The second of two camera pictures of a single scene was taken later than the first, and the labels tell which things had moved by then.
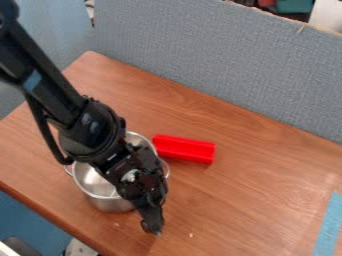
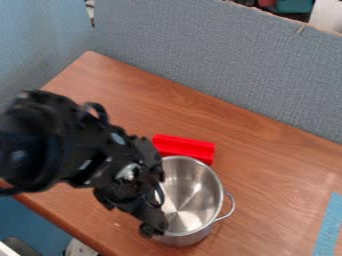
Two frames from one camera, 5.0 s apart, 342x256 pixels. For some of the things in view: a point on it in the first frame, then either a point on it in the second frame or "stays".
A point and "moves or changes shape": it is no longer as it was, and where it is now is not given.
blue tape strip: x=331 y=228 stays
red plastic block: x=185 y=149 stays
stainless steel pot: x=98 y=187 moves or changes shape
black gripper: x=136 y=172 stays
